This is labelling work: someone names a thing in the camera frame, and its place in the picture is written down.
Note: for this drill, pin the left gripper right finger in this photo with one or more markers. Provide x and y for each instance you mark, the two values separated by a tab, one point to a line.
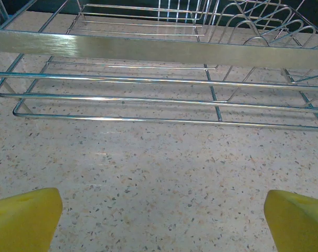
300	225

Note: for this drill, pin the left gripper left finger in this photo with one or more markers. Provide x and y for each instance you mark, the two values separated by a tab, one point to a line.
22	223

